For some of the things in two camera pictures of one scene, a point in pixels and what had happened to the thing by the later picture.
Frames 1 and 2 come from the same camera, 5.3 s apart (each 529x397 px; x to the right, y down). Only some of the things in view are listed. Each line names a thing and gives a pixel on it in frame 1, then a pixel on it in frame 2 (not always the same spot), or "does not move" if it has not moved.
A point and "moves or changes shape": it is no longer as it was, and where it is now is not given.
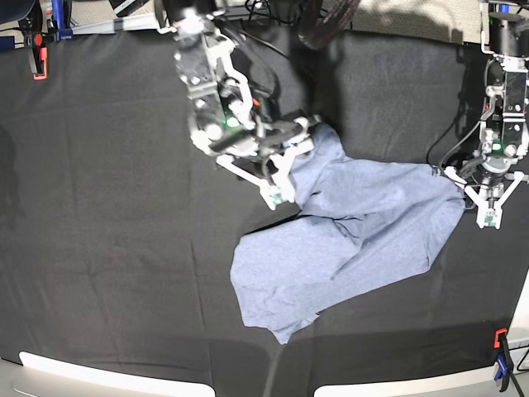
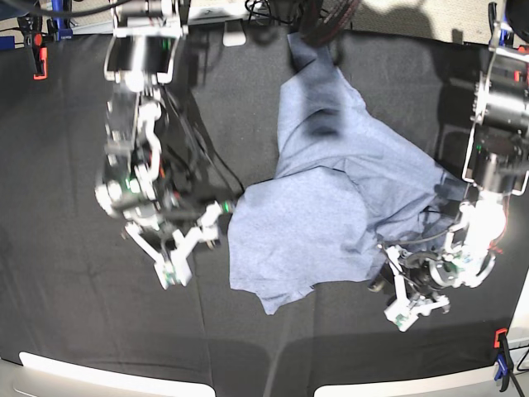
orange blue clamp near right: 504,368 does not move
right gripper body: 496,156 -> 421,277
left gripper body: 245,140 -> 157,202
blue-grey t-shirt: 362,222 moves or changes shape
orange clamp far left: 40,56 does not move
